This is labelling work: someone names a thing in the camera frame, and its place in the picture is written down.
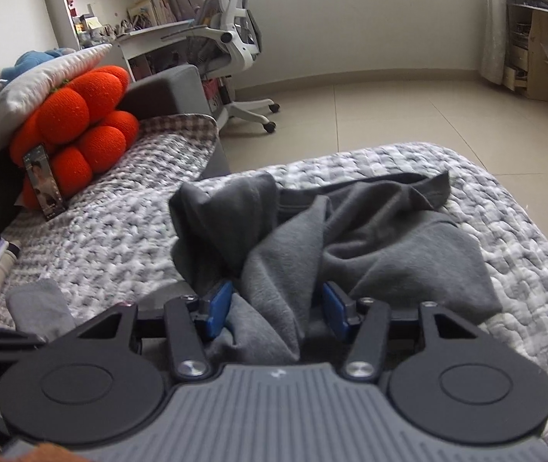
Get red storage box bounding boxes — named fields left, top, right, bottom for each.
left=202, top=79, right=223, bottom=112

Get white office chair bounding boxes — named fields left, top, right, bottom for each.
left=178, top=0, right=279, bottom=133

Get white bookshelf with books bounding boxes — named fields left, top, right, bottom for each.
left=113, top=19, right=207, bottom=82

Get blue plush toy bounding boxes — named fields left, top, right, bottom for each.
left=0, top=48, right=80, bottom=82

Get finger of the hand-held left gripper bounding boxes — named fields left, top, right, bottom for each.
left=0, top=323, right=46, bottom=363

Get white pillow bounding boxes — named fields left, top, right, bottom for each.
left=0, top=42, right=114, bottom=164

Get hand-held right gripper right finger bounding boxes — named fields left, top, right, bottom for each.
left=321, top=280, right=479, bottom=384

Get orange tomato cushion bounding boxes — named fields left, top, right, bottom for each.
left=8, top=65, right=140, bottom=213

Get picture books on desk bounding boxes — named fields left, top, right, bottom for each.
left=127, top=0, right=179, bottom=27

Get grey sweatshirt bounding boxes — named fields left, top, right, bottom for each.
left=168, top=168, right=503, bottom=367

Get small grey cloth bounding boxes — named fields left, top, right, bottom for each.
left=5, top=279, right=77, bottom=338

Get grey white quilted blanket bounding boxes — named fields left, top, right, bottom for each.
left=0, top=142, right=548, bottom=453

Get beige curtain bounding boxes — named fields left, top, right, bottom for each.
left=478, top=0, right=513, bottom=85

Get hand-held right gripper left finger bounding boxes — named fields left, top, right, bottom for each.
left=74, top=280, right=234, bottom=382

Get photo card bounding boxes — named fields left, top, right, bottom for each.
left=23, top=144, right=67, bottom=222

